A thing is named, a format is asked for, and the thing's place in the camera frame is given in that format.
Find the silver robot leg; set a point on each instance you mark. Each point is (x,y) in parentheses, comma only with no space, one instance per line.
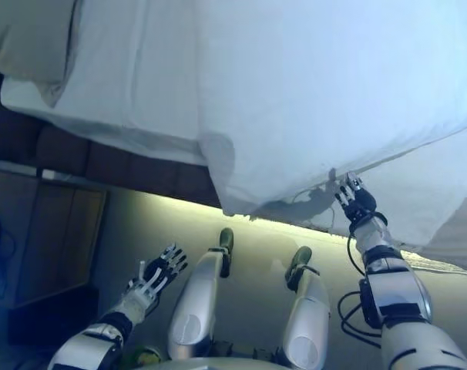
(308,308)
(195,300)

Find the padded bed base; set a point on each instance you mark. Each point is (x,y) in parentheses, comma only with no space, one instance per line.
(102,158)

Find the pale fringed throw blanket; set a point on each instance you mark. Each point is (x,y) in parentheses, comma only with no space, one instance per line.
(434,264)

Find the silver robot torso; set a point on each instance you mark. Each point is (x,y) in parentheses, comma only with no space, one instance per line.
(218,362)

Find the white bed sheet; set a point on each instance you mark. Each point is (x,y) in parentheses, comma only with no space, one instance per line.
(133,77)

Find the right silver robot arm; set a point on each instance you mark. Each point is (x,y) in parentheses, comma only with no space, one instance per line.
(395,293)

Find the large beige pillow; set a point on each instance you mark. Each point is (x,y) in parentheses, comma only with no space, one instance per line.
(25,38)

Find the wooden nightstand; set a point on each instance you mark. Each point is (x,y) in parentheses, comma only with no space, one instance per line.
(52,239)

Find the left silver robot leg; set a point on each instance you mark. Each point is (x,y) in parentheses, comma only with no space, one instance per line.
(195,300)

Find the green yellow object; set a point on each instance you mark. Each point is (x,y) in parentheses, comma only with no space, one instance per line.
(145,356)

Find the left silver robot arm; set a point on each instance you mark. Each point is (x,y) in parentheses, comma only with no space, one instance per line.
(91,339)

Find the right silver robot leg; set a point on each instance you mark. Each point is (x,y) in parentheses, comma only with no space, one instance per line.
(308,308)

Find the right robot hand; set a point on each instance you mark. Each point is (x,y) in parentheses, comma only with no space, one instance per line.
(358,200)

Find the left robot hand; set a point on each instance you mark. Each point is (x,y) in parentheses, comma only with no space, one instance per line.
(158,273)

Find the white duvet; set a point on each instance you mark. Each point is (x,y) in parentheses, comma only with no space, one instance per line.
(314,96)

